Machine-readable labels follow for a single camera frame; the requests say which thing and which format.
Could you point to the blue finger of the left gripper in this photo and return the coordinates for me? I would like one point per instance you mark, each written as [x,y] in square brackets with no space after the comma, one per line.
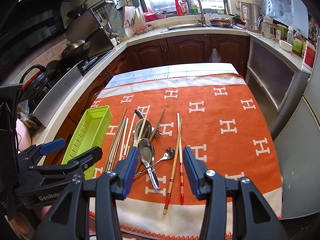
[50,147]

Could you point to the red bottle on windowsill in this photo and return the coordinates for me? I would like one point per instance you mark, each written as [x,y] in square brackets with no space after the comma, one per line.
[178,8]

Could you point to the bamboo chopstick red tip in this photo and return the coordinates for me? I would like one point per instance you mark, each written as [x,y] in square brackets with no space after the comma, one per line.
[167,200]

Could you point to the steel fork dark handle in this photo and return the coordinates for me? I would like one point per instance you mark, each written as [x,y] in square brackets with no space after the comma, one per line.
[153,129]

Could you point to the white ceramic bowl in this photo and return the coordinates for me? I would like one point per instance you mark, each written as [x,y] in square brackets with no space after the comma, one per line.
[285,45]

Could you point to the green plastic utensil tray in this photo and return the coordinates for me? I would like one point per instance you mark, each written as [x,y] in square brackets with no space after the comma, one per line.
[90,132]

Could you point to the orange H-pattern towel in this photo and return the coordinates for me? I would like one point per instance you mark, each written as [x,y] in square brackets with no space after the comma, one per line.
[221,123]

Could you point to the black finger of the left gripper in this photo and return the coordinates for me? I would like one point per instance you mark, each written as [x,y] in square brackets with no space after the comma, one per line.
[87,159]

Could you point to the light bamboo chopstick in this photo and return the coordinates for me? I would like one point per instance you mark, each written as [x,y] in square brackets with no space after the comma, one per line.
[123,138]
[129,136]

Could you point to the black wok pan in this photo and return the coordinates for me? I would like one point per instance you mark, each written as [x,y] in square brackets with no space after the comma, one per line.
[80,47]

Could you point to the brown wooden chopstick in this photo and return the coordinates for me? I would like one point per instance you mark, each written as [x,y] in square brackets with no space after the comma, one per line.
[111,150]

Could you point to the white plastic bag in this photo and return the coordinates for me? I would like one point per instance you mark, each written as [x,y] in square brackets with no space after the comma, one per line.
[215,56]

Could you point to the person's left hand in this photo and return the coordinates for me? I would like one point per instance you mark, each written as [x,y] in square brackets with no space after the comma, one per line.
[44,211]

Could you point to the black electric kettle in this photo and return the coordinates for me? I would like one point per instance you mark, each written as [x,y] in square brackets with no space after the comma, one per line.
[37,86]

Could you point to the steel stove splash guard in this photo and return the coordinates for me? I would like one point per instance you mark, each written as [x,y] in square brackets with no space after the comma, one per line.
[56,96]

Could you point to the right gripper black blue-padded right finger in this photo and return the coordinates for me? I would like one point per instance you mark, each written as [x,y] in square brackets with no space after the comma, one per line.
[253,218]

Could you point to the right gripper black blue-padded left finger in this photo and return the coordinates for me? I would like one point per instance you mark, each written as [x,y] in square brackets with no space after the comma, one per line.
[68,216]

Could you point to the pink appliance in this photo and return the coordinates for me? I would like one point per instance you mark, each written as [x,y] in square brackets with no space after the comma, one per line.
[24,138]

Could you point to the large steel spoon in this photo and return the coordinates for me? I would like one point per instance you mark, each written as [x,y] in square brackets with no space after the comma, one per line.
[142,130]

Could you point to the small steel teaspoon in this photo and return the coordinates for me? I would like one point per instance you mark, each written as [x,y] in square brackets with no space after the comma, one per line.
[168,154]

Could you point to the steel soup spoon handle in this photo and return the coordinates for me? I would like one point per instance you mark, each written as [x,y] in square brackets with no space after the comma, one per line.
[147,156]

